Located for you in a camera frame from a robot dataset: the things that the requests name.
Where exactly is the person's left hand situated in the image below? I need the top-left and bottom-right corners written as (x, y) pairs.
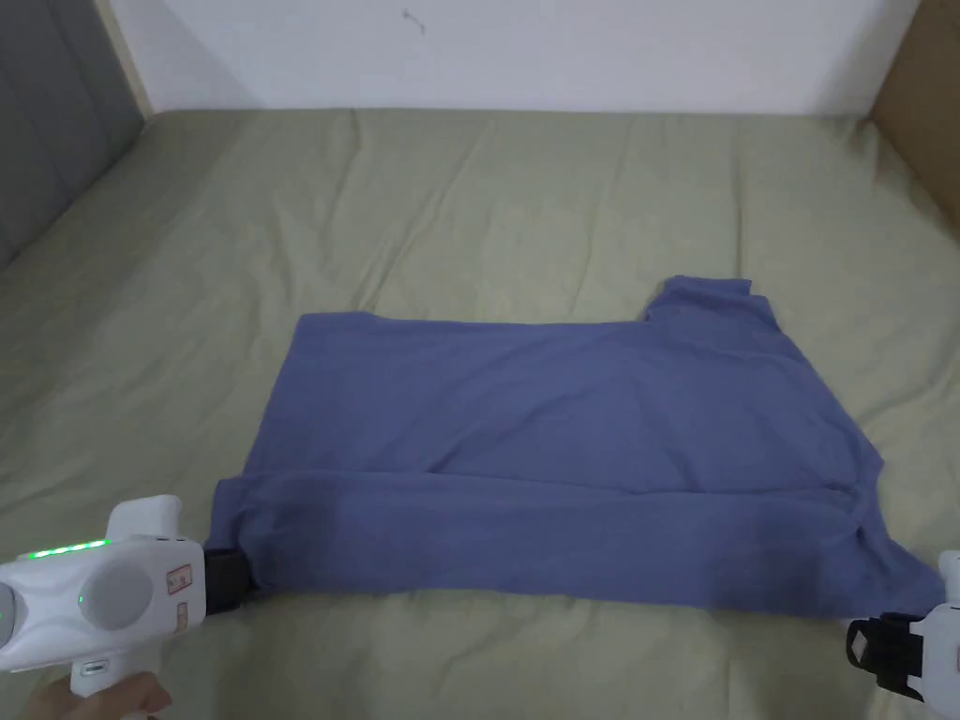
top-left (27, 670), bottom-right (173, 720)

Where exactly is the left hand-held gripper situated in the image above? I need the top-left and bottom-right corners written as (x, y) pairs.
top-left (0, 494), bottom-right (261, 697)

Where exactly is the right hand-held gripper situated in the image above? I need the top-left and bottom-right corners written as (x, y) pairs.
top-left (845, 549), bottom-right (960, 707)

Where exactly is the brown wooden board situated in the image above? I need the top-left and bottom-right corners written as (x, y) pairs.
top-left (868, 0), bottom-right (960, 243)

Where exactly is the blue shirt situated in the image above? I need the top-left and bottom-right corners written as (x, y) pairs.
top-left (202, 274), bottom-right (946, 624)

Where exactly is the grey padded headboard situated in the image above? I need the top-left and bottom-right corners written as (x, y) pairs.
top-left (0, 0), bottom-right (145, 269)

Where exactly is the bed with pale green sheet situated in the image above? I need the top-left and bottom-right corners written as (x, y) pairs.
top-left (0, 104), bottom-right (960, 720)

